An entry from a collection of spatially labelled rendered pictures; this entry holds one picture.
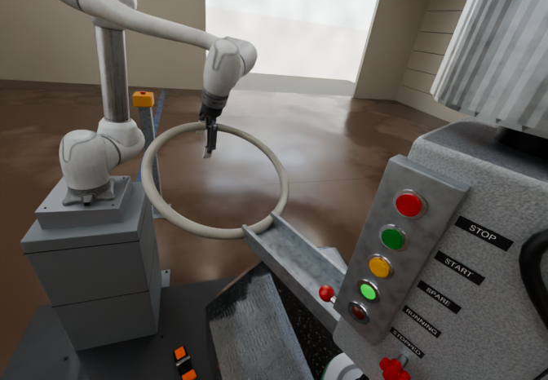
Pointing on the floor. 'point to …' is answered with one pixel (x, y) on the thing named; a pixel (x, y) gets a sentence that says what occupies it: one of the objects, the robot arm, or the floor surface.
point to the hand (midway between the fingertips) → (203, 143)
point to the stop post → (143, 101)
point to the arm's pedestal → (102, 275)
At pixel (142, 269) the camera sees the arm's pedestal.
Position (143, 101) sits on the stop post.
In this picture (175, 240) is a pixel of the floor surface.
